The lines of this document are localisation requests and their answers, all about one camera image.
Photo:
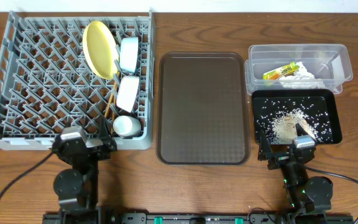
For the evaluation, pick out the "grey plastic dish rack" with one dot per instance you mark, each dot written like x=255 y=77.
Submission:
x=46 y=84

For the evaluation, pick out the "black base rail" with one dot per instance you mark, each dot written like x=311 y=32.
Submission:
x=257 y=218

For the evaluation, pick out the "green snack wrapper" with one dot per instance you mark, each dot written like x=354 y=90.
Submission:
x=281 y=71

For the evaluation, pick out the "yellow plate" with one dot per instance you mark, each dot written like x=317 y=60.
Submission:
x=99 y=49

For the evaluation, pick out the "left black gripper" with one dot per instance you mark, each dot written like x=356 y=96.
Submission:
x=81 y=149

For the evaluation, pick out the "black waste tray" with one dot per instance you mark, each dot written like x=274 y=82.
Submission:
x=326 y=94

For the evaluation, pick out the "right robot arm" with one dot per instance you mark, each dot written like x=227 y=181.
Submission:
x=307 y=195

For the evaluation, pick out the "light blue bowl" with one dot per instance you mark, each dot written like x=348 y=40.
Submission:
x=129 y=54

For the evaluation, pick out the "clear plastic waste bin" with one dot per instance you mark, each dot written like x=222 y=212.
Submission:
x=329 y=62

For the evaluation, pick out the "white plastic cup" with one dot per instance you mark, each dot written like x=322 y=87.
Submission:
x=127 y=126

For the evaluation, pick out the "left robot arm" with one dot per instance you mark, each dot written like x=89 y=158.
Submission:
x=77 y=187

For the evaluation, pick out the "wooden chopstick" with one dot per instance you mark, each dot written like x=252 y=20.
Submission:
x=110 y=101
x=112 y=117

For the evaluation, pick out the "brown serving tray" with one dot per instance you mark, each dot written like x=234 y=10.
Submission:
x=202 y=109

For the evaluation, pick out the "white bowl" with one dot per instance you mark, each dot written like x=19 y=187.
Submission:
x=127 y=93

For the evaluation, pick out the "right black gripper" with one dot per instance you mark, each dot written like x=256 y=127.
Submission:
x=265 y=154

